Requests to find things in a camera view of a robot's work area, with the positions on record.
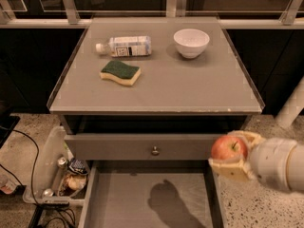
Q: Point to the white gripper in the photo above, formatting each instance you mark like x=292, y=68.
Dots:
x=273, y=161

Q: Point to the red apple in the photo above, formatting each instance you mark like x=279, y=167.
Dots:
x=228, y=147

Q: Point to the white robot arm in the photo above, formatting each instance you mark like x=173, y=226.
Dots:
x=295, y=167

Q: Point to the grey top drawer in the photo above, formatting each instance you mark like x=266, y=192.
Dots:
x=141, y=147

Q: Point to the open grey middle drawer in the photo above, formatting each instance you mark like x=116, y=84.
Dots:
x=152, y=194

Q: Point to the grey drawer cabinet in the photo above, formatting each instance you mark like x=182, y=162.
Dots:
x=209, y=94

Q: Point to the white ceramic bowl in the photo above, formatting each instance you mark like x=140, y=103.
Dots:
x=191, y=43

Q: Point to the green and yellow sponge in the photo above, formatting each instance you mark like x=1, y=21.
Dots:
x=120, y=73

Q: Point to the clear plastic water bottle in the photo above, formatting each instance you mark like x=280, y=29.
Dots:
x=127, y=46

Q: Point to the blue patterned snack bag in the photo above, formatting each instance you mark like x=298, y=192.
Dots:
x=76, y=167

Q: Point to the metal window railing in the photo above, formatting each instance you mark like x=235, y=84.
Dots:
x=232, y=14

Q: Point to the crumpled snack wrapper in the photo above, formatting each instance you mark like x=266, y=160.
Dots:
x=71, y=185

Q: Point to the silver drink can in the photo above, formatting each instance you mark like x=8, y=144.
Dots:
x=62, y=162

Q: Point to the clear plastic storage bin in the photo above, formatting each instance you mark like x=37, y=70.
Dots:
x=47, y=174

